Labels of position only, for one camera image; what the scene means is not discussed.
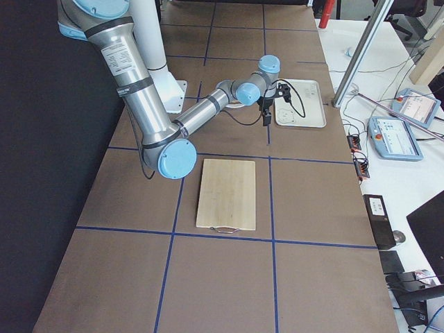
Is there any teach pendant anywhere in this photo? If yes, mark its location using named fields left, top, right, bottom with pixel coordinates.
left=392, top=88, right=441, bottom=129
left=368, top=117, right=423, bottom=162

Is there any reacher grabber stick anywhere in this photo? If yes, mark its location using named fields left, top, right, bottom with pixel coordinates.
left=350, top=88, right=443, bottom=141

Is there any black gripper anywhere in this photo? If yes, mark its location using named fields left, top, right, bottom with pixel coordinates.
left=257, top=96, right=274, bottom=126

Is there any orange black power connector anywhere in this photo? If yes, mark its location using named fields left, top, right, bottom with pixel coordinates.
left=347, top=135, right=361, bottom=153

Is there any white mounting pillar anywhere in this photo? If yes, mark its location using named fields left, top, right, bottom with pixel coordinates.
left=129, top=0, right=187, bottom=114

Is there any camera black cable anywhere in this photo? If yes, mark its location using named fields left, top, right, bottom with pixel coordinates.
left=225, top=80, right=307, bottom=126

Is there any black monitor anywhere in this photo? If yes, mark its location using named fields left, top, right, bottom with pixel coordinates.
left=407, top=195, right=443, bottom=276

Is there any black box with label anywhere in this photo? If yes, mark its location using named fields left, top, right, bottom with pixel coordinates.
left=363, top=194, right=396, bottom=250

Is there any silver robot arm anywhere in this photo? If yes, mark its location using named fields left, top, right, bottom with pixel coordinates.
left=57, top=1, right=280, bottom=179

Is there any cream bear tray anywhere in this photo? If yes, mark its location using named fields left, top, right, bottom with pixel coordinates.
left=274, top=79, right=327, bottom=128

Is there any wooden cutting board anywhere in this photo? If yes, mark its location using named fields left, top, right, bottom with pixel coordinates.
left=196, top=159, right=256, bottom=231

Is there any aluminium frame post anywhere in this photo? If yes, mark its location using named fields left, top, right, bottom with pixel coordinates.
left=332, top=0, right=394, bottom=108

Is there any white round plate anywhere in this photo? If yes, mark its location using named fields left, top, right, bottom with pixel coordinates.
left=223, top=101, right=245, bottom=109

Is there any far teach pendant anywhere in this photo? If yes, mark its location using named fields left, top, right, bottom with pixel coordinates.
left=392, top=88, right=441, bottom=129

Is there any red cylinder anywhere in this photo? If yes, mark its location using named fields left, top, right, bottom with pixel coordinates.
left=318, top=0, right=336, bottom=29

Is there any near teach pendant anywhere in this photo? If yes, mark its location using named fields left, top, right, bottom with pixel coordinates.
left=368, top=117, right=423, bottom=162

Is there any metal cutting board handle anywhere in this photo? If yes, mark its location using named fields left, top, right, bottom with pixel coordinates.
left=210, top=227, right=240, bottom=234

